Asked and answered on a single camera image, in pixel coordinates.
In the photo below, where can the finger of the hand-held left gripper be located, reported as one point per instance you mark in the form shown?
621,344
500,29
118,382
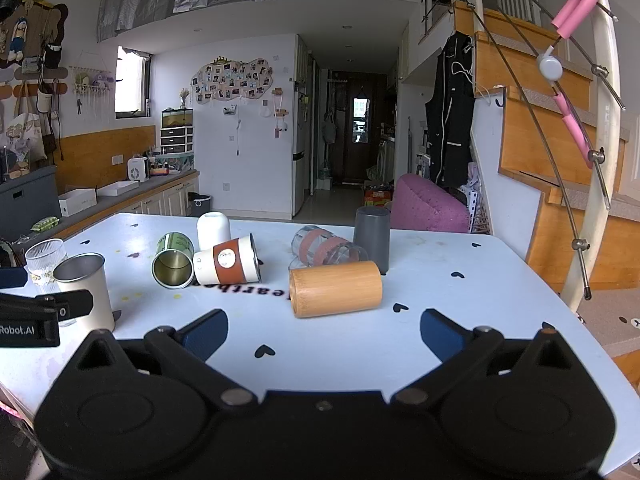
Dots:
12,278
70,305

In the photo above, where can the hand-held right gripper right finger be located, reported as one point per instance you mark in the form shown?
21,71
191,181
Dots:
442,334

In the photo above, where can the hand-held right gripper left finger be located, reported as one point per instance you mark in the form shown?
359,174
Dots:
205,334

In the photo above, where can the white metal cup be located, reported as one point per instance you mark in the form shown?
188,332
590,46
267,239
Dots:
95,280

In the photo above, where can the bamboo cup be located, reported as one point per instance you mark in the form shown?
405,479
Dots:
335,287

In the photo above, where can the ribbed clear glass cup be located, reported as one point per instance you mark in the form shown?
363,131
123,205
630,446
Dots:
45,260

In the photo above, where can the white cup with brown sleeve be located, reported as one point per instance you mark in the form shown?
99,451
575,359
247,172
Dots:
227,260

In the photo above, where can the green tin cup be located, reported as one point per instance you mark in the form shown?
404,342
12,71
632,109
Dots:
172,260

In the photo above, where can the plain white cup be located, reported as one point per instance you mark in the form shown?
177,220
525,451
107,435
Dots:
214,230

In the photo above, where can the dark grey cup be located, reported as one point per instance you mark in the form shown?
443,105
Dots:
372,240

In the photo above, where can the glass cup with pink bands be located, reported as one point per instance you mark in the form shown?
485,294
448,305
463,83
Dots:
320,247

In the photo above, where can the grey cabinet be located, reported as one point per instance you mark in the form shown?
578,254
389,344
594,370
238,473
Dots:
27,200

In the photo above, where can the white cardboard box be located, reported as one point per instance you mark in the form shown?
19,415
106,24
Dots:
77,202

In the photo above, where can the light blue heart tablecloth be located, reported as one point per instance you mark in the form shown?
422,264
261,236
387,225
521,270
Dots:
320,350

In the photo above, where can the flat white tray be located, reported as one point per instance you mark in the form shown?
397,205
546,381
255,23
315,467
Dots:
117,188

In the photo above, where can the black trash bin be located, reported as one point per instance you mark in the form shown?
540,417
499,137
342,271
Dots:
200,205

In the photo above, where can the pink armchair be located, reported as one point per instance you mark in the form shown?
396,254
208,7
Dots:
425,205

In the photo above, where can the cream kitchen cabinet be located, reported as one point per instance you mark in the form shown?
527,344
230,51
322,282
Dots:
155,200

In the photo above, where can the printed tote bag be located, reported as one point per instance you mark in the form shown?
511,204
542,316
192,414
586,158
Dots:
25,135

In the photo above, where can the wooden staircase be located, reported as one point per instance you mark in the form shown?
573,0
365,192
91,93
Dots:
545,230

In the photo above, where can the small white appliance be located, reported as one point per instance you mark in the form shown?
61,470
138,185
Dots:
137,169

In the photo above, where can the orange printed box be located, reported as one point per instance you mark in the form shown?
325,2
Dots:
377,196

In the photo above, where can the white drawer organiser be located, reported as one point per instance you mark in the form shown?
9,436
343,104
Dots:
176,140

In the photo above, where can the black jacket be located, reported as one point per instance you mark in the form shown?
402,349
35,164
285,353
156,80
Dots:
450,120

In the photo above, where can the glass fish tank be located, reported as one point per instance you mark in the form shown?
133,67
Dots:
177,118

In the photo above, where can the dark entrance door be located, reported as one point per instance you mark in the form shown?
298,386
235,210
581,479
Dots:
357,130

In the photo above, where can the window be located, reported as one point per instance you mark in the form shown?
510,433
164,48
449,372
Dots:
131,82

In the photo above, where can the pink foam tube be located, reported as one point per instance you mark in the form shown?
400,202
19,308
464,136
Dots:
575,10
575,130

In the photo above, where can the cloud-shaped photo board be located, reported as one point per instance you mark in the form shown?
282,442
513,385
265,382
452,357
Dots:
232,80

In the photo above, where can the white stair railing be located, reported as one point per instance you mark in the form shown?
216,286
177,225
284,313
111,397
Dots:
607,110

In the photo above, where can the round white device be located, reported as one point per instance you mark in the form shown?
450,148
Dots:
549,67

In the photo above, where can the macrame wall hanger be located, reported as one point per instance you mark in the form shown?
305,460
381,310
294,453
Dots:
90,85

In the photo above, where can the wall board with plush doll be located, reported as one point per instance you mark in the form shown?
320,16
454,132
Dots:
30,25

